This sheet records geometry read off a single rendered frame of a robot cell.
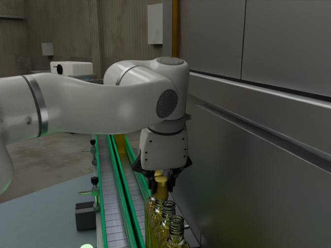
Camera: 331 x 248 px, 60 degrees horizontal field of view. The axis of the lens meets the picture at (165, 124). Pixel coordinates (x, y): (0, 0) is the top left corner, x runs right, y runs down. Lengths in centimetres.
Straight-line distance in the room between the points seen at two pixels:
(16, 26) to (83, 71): 457
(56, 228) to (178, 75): 97
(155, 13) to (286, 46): 430
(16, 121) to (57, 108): 5
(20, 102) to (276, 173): 37
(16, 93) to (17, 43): 906
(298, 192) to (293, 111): 11
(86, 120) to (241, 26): 36
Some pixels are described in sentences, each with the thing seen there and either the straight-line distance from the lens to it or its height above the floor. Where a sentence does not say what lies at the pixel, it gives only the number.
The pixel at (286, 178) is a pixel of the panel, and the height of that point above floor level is 128.
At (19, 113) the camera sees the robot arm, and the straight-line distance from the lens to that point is 38.
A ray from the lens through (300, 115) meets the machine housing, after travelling 42.
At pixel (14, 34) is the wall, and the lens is 942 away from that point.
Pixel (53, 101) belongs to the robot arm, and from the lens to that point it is 39.
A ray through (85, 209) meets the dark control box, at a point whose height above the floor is 83.
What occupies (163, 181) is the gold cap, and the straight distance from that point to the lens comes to 65.
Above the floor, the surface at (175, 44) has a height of 148.
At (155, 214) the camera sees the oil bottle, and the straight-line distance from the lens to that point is 69.
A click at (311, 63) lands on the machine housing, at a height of 144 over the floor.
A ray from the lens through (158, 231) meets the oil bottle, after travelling 65.
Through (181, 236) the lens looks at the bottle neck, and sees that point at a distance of 59.
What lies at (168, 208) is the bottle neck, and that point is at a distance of 62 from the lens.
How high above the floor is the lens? 146
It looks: 15 degrees down
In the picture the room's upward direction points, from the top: straight up
